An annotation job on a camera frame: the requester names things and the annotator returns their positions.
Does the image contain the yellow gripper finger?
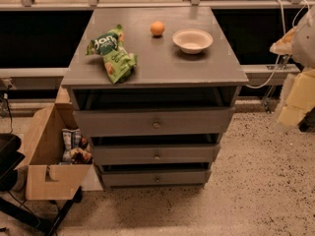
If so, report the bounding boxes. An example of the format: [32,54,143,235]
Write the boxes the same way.
[272,68,315,133]

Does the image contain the grey drawer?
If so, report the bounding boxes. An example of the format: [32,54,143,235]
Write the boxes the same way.
[100,169,211,188]
[92,144,221,165]
[73,107,234,137]

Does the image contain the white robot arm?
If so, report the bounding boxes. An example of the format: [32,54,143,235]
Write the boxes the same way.
[270,6,315,132]

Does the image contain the grey drawer cabinet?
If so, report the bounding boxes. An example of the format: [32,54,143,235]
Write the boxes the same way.
[62,9,248,177]

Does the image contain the grey bottom drawer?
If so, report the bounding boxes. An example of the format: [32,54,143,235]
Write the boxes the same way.
[100,169,211,188]

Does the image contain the grey top drawer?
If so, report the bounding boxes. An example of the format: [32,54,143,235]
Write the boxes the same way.
[73,107,234,137]

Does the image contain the white bowl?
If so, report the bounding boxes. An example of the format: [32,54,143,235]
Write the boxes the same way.
[172,29,214,54]

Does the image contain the orange fruit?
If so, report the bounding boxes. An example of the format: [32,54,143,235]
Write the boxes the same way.
[151,21,164,36]

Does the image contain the green chip bag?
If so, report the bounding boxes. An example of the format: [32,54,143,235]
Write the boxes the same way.
[86,25,137,84]

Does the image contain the snack bags in box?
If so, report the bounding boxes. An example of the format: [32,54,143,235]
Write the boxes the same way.
[62,129,93,164]

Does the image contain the cardboard box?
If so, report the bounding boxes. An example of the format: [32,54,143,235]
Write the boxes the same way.
[17,102,94,202]

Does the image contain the black stand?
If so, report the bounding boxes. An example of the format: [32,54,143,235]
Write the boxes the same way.
[0,133,82,236]

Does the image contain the white cable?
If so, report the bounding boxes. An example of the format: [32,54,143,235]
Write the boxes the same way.
[245,0,311,89]

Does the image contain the metal railing frame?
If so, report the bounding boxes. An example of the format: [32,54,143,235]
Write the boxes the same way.
[1,0,314,31]

